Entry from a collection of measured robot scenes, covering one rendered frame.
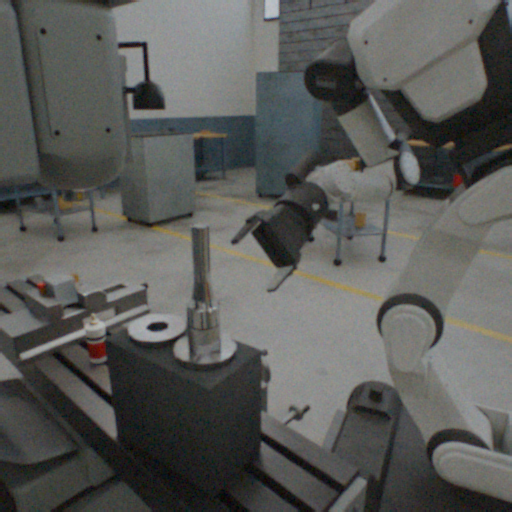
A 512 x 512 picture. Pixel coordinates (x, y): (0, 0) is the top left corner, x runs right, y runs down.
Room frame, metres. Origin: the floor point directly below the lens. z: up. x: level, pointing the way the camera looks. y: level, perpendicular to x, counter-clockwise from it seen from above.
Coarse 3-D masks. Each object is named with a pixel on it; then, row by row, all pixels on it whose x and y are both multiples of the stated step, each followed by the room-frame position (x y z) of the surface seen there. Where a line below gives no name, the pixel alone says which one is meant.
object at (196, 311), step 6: (192, 300) 0.56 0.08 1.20; (216, 300) 0.56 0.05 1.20; (186, 306) 0.54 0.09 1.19; (192, 306) 0.54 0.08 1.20; (198, 306) 0.54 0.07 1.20; (204, 306) 0.54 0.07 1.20; (210, 306) 0.54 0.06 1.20; (216, 306) 0.54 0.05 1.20; (192, 312) 0.53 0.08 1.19; (198, 312) 0.53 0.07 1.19; (204, 312) 0.53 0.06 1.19; (210, 312) 0.53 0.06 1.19; (216, 312) 0.54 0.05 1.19
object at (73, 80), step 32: (32, 0) 0.73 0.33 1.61; (64, 0) 0.77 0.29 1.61; (96, 0) 0.82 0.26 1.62; (32, 32) 0.72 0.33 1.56; (64, 32) 0.76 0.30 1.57; (96, 32) 0.80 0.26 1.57; (32, 64) 0.72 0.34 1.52; (64, 64) 0.75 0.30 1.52; (96, 64) 0.79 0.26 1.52; (32, 96) 0.72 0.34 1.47; (64, 96) 0.75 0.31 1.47; (96, 96) 0.79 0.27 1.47; (64, 128) 0.74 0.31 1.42; (96, 128) 0.78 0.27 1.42; (64, 160) 0.75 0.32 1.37; (96, 160) 0.79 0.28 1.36
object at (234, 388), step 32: (160, 320) 0.63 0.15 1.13; (128, 352) 0.56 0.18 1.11; (160, 352) 0.55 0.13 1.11; (192, 352) 0.53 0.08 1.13; (224, 352) 0.53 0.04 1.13; (256, 352) 0.56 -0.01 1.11; (128, 384) 0.57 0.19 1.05; (160, 384) 0.52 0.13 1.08; (192, 384) 0.48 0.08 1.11; (224, 384) 0.49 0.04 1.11; (256, 384) 0.55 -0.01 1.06; (128, 416) 0.57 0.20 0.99; (160, 416) 0.53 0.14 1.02; (192, 416) 0.49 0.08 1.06; (224, 416) 0.49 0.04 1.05; (256, 416) 0.55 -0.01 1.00; (160, 448) 0.53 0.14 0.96; (192, 448) 0.49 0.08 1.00; (224, 448) 0.49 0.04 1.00; (256, 448) 0.55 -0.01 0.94; (192, 480) 0.49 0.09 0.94; (224, 480) 0.49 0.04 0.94
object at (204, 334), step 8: (192, 320) 0.53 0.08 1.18; (200, 320) 0.53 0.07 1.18; (208, 320) 0.53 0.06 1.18; (216, 320) 0.54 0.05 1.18; (192, 328) 0.53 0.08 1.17; (200, 328) 0.53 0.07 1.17; (208, 328) 0.53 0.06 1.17; (216, 328) 0.54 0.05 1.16; (192, 336) 0.53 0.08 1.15; (200, 336) 0.53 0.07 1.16; (208, 336) 0.53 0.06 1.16; (216, 336) 0.54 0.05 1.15; (192, 344) 0.53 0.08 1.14; (200, 344) 0.53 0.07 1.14; (208, 344) 0.53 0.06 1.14; (216, 344) 0.54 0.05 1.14; (200, 352) 0.53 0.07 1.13; (208, 352) 0.53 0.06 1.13
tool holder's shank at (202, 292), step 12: (192, 228) 0.54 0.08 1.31; (204, 228) 0.54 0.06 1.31; (192, 240) 0.54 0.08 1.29; (204, 240) 0.54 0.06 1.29; (192, 252) 0.54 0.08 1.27; (204, 252) 0.54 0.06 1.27; (192, 264) 0.55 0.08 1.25; (204, 264) 0.54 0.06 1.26; (204, 276) 0.54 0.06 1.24; (192, 288) 0.55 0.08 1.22; (204, 288) 0.54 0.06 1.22; (204, 300) 0.54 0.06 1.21
